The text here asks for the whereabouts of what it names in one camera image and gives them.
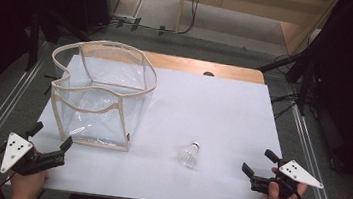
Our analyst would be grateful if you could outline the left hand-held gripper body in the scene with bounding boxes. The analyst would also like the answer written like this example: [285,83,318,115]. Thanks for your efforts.
[0,131,68,181]

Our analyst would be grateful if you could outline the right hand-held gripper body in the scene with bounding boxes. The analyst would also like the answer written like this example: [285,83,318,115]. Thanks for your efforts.
[248,155,327,199]

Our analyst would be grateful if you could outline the clear plastic beige-trimmed storage bag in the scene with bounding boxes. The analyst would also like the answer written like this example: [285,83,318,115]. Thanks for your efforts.
[41,33,162,156]

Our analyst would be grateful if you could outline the white feather shuttlecock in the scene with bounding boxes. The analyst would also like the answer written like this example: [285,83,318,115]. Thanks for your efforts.
[175,139,202,170]

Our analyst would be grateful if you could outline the person's left hand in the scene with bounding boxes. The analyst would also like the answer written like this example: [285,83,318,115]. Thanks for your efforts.
[6,164,52,199]

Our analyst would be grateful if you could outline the white table mat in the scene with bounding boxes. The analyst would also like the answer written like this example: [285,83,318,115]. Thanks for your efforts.
[8,49,310,199]

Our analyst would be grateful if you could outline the black metal stand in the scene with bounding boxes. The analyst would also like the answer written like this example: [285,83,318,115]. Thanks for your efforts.
[253,47,322,118]

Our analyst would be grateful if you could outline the black power strip with plugs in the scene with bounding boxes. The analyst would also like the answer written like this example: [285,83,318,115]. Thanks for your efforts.
[114,14,168,38]

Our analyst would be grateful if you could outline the black floor cables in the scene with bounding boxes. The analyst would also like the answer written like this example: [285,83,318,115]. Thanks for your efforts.
[268,90,301,123]

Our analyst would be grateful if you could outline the light wooden shelf frame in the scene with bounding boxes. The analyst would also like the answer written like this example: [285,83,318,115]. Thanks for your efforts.
[174,0,341,61]

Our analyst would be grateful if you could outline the black hanging cable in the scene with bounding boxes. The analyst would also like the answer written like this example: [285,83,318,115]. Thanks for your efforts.
[171,0,203,37]

